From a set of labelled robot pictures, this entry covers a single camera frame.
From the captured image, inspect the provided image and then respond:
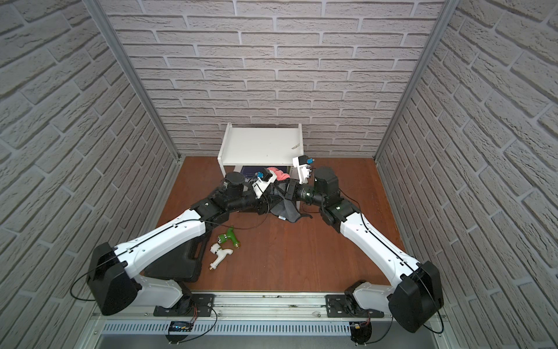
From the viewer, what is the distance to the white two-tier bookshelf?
728mm

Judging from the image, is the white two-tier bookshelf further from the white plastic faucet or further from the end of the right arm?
the white plastic faucet

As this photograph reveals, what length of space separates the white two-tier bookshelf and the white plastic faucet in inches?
12.2

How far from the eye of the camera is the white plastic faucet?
830 mm
